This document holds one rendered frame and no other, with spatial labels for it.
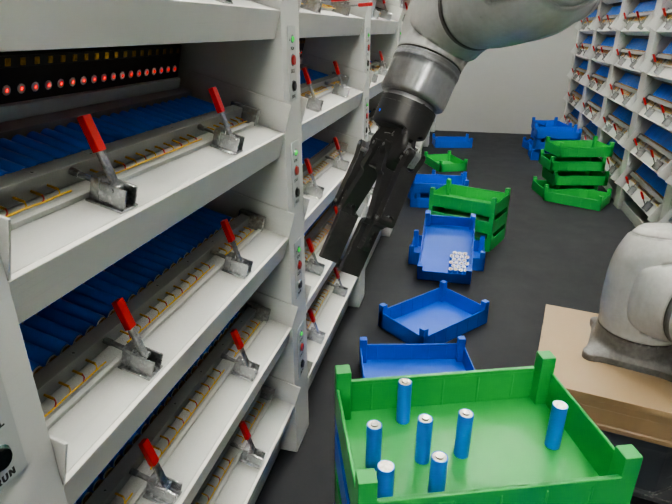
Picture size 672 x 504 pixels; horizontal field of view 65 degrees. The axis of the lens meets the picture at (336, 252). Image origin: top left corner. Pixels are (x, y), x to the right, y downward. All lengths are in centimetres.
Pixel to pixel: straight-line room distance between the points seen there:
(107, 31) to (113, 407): 36
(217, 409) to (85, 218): 44
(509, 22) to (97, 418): 56
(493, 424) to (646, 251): 51
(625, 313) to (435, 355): 61
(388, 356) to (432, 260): 66
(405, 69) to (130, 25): 32
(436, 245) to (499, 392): 142
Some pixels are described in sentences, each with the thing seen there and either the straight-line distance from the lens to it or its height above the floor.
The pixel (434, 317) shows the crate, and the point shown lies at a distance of 180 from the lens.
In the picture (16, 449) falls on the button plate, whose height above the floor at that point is 60.
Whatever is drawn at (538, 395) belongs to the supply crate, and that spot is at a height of 42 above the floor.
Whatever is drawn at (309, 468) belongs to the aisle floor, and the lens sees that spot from 125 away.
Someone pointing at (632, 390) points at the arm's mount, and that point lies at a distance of 115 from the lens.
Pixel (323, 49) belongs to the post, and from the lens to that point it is 164.
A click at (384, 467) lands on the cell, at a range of 59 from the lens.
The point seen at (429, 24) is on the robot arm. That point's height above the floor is 89.
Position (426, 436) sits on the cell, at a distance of 66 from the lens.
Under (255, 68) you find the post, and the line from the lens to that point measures 95.
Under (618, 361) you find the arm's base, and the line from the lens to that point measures 120.
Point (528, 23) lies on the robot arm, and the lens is 57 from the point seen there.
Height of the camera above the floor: 89
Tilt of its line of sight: 23 degrees down
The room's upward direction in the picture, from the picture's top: straight up
